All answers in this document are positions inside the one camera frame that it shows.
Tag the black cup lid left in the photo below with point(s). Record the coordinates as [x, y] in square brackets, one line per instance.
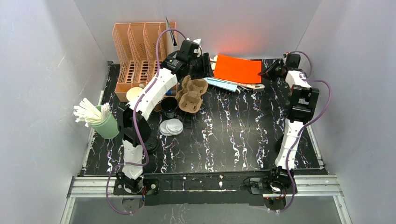
[152, 145]

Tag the orange paper bag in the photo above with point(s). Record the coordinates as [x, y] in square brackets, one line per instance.
[238, 70]

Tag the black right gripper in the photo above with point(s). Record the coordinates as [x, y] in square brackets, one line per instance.
[272, 69]

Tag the light blue paper bag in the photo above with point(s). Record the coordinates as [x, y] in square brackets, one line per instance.
[222, 84]

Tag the grey folder in organizer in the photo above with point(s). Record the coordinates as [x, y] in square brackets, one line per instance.
[171, 37]

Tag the white cup lid underneath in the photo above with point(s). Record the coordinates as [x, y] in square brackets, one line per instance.
[163, 128]

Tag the black cup lid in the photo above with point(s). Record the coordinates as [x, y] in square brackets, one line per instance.
[279, 144]
[152, 145]

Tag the orange plastic file organizer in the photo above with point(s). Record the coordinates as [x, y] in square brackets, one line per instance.
[136, 49]

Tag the white wrapped straws bundle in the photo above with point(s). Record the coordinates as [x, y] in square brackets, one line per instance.
[89, 114]

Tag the white cup lid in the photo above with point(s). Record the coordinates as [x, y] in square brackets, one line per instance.
[174, 126]

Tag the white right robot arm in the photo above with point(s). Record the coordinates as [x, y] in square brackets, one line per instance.
[299, 111]

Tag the black paper cup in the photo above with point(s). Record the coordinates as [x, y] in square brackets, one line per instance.
[169, 107]

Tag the brown pulp cup carrier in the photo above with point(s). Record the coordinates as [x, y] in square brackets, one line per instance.
[189, 97]

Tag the black cup lid right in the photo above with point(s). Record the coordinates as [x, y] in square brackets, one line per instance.
[279, 144]

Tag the aluminium rail frame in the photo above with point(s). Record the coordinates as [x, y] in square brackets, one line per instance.
[305, 186]

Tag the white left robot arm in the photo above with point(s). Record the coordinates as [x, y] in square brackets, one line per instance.
[133, 122]

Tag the green straw holder cup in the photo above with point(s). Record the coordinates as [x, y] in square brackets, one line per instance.
[108, 127]

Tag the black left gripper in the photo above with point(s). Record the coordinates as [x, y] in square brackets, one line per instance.
[206, 64]

